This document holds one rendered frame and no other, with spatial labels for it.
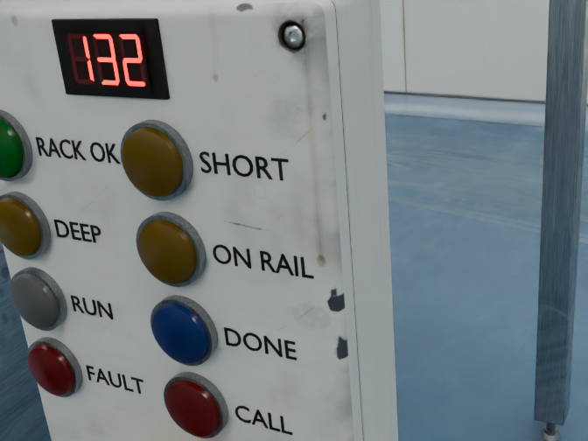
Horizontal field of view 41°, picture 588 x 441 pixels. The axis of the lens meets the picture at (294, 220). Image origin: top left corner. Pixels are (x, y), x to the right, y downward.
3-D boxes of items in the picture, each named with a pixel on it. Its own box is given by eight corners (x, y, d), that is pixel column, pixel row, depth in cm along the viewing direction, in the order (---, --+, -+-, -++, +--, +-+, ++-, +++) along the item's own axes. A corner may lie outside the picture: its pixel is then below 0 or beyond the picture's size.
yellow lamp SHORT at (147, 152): (182, 205, 29) (171, 131, 27) (122, 198, 30) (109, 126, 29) (195, 197, 29) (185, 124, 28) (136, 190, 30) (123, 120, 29)
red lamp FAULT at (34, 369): (73, 405, 36) (61, 353, 35) (30, 392, 38) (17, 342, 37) (85, 395, 37) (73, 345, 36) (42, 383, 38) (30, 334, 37)
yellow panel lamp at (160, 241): (196, 294, 30) (185, 227, 29) (138, 283, 31) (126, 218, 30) (207, 284, 31) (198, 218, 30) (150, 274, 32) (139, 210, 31)
